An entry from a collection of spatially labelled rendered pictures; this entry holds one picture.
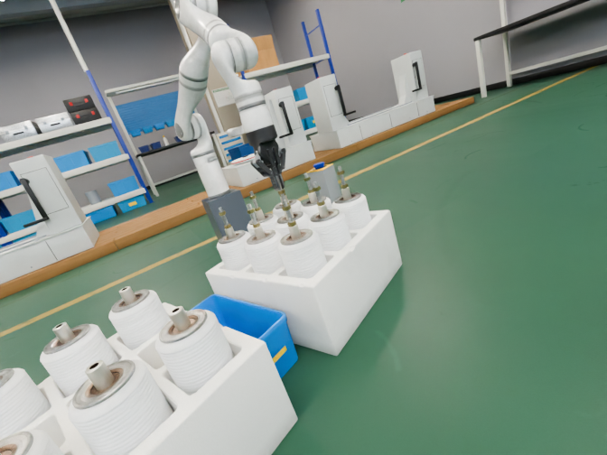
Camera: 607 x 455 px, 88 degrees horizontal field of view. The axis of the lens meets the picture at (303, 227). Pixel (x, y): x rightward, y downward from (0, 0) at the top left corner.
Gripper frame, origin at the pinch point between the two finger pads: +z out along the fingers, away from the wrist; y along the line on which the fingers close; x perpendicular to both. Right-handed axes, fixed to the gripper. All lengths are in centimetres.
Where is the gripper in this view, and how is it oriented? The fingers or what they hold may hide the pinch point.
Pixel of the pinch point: (277, 182)
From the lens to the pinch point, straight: 83.9
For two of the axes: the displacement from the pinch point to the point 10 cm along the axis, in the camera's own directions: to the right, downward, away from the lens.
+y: 5.0, -4.3, 7.5
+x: -8.2, 0.6, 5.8
